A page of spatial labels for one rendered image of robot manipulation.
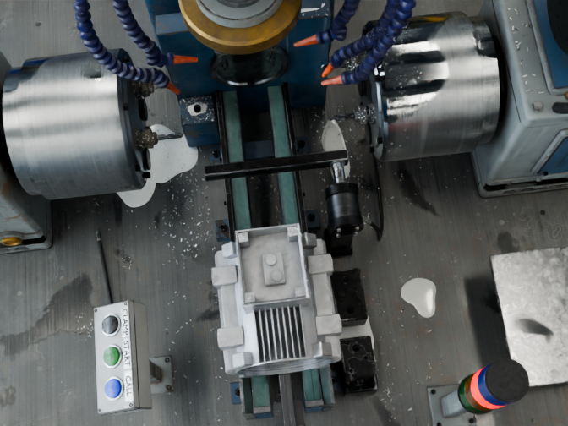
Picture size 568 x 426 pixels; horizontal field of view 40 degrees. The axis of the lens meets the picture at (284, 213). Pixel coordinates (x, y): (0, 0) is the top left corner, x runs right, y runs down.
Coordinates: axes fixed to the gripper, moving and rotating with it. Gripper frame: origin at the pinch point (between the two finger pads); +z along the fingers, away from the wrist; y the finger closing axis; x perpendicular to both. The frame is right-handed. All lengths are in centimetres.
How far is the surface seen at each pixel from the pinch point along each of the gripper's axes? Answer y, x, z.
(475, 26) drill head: -39, 17, 57
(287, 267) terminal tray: -2.4, 14.1, 19.4
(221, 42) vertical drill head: 4, -4, 50
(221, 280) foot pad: 8.5, 18.1, 19.1
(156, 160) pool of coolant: 21, 50, 49
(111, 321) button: 26.4, 17.6, 14.5
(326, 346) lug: -6.9, 15.5, 6.6
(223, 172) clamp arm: 6.6, 25.4, 38.7
